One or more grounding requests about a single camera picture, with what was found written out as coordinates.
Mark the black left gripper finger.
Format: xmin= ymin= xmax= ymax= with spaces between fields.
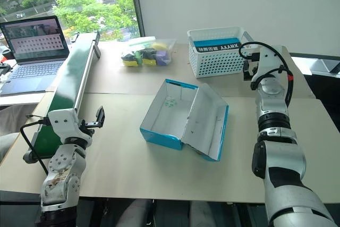
xmin=95 ymin=106 xmax=106 ymax=129

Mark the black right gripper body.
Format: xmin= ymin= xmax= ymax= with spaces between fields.
xmin=249 ymin=62 xmax=260 ymax=80

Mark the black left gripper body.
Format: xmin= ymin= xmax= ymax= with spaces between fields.
xmin=79 ymin=119 xmax=101 ymax=135

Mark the green conveyor belt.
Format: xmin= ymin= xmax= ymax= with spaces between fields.
xmin=23 ymin=30 xmax=102 ymax=164

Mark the blue cardboard box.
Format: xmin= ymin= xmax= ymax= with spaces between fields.
xmin=139 ymin=78 xmax=230 ymax=162

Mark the white perforated plastic basket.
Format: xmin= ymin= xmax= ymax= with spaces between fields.
xmin=186 ymin=26 xmax=252 ymax=79

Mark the blue and black carton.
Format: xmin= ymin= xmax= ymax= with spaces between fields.
xmin=193 ymin=36 xmax=243 ymax=54

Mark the clear bag of sponges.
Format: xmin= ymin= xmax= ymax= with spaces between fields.
xmin=121 ymin=38 xmax=177 ymax=68

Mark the grey chair seat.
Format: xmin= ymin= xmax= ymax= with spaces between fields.
xmin=0 ymin=104 xmax=36 ymax=162

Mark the grey open laptop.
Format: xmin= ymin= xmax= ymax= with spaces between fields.
xmin=0 ymin=15 xmax=71 ymax=97

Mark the black small device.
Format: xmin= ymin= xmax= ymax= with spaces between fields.
xmin=0 ymin=62 xmax=12 ymax=77

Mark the red and black small object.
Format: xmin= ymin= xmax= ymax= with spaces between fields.
xmin=0 ymin=48 xmax=14 ymax=61

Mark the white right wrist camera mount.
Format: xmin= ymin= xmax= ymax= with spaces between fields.
xmin=250 ymin=45 xmax=289 ymax=84

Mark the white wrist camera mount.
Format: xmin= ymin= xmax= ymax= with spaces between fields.
xmin=47 ymin=108 xmax=92 ymax=143
xmin=250 ymin=45 xmax=289 ymax=84

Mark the metal bracket behind basket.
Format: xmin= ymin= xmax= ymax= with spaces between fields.
xmin=242 ymin=31 xmax=256 ymax=50

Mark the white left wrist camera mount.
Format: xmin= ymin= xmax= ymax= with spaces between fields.
xmin=47 ymin=108 xmax=92 ymax=143

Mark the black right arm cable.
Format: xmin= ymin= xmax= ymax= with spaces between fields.
xmin=238 ymin=41 xmax=294 ymax=108

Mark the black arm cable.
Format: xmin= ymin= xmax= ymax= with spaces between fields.
xmin=20 ymin=117 xmax=50 ymax=175
xmin=238 ymin=41 xmax=294 ymax=108

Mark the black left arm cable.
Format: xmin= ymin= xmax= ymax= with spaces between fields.
xmin=20 ymin=117 xmax=50 ymax=175

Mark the dark window frame post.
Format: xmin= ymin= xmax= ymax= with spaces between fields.
xmin=128 ymin=0 xmax=146 ymax=38

